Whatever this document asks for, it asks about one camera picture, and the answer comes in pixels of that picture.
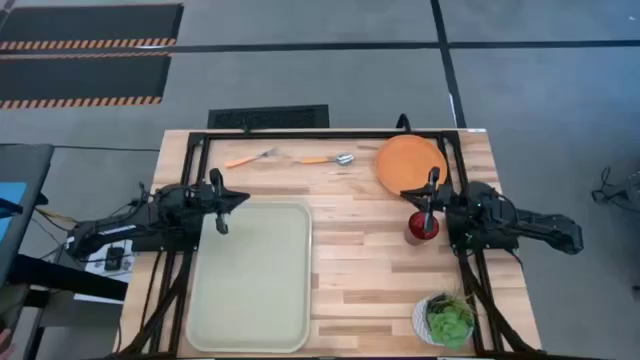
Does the potted plant white pot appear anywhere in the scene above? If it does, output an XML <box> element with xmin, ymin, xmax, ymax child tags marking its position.
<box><xmin>411</xmin><ymin>291</ymin><xmax>477</xmax><ymax>351</ymax></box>

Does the fork with orange handle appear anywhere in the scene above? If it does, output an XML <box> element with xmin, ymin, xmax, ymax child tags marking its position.
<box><xmin>223</xmin><ymin>147</ymin><xmax>278</xmax><ymax>170</ymax></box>

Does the white controller box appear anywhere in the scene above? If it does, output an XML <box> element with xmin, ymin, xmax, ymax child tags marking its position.
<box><xmin>82</xmin><ymin>238</ymin><xmax>135</xmax><ymax>277</ymax></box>

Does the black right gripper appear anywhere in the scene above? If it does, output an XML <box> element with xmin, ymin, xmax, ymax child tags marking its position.
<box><xmin>399</xmin><ymin>167</ymin><xmax>455</xmax><ymax>235</ymax></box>

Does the black floor cable bundle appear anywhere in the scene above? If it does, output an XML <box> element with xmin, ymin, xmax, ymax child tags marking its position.
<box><xmin>591</xmin><ymin>164</ymin><xmax>640</xmax><ymax>211</ymax></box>

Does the red faceted cup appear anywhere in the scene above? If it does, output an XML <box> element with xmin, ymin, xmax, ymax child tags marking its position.
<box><xmin>407</xmin><ymin>210</ymin><xmax>441</xmax><ymax>242</ymax></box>

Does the spoon with orange handle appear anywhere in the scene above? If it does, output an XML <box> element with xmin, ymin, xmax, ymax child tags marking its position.
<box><xmin>298</xmin><ymin>152</ymin><xmax>356</xmax><ymax>167</ymax></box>

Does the black floor grate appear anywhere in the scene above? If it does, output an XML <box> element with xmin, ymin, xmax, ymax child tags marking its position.
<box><xmin>207</xmin><ymin>104</ymin><xmax>331</xmax><ymax>130</ymax></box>

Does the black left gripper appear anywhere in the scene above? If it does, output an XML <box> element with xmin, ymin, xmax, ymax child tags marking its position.
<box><xmin>195</xmin><ymin>168</ymin><xmax>251</xmax><ymax>236</ymax></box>

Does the black hazard-striped floor mat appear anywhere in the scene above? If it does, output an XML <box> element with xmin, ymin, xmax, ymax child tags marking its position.
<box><xmin>0</xmin><ymin>3</ymin><xmax>185</xmax><ymax>52</ymax></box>
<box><xmin>0</xmin><ymin>52</ymin><xmax>173</xmax><ymax>111</ymax></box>

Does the beige plastic tray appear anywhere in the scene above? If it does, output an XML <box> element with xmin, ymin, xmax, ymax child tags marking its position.
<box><xmin>184</xmin><ymin>198</ymin><xmax>314</xmax><ymax>355</ymax></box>

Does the person's hand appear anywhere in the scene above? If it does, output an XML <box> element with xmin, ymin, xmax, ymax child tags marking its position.
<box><xmin>0</xmin><ymin>327</ymin><xmax>15</xmax><ymax>360</ymax></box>

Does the black power adapter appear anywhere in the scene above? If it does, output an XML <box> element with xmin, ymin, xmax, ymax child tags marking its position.
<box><xmin>104</xmin><ymin>245</ymin><xmax>126</xmax><ymax>272</ymax></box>

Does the black side stand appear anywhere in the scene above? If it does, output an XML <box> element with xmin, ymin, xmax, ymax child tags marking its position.
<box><xmin>7</xmin><ymin>253</ymin><xmax>129</xmax><ymax>302</ymax></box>

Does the grey laptop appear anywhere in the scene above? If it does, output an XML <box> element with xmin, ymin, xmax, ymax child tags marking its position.
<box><xmin>0</xmin><ymin>143</ymin><xmax>55</xmax><ymax>289</ymax></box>

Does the orange round plate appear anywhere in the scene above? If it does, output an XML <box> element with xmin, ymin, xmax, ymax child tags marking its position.
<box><xmin>375</xmin><ymin>133</ymin><xmax>449</xmax><ymax>197</ymax></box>

